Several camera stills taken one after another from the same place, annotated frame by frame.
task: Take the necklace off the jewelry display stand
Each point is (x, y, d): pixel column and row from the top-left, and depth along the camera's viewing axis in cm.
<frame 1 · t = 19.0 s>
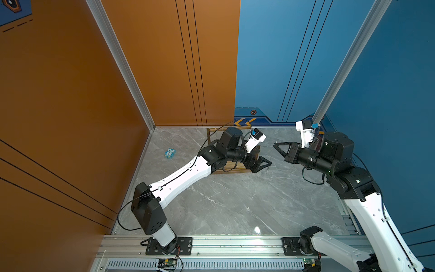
left hand: (264, 154, 69), fingers open
right hand: (274, 145, 60), fingers closed
wooden jewelry display stand: (230, 167, 65), point 32 cm above the table
small blue owl toy: (170, 153, 107), on the table

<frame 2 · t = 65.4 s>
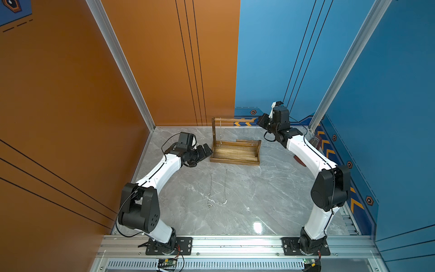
left hand: (207, 152, 89), fingers open
right hand: (258, 116, 88), fingers closed
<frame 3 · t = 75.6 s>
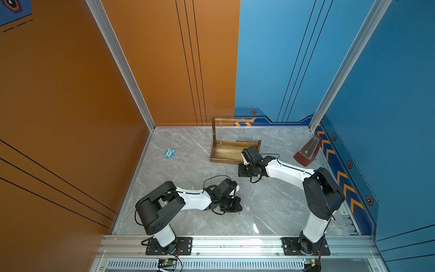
left hand: (244, 207, 84), fingers closed
right hand: (238, 171, 92), fingers closed
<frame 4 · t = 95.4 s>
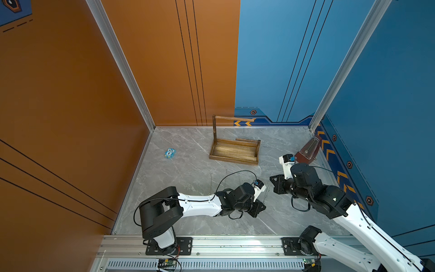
left hand: (266, 206, 76), fingers closed
right hand: (269, 178, 70), fingers closed
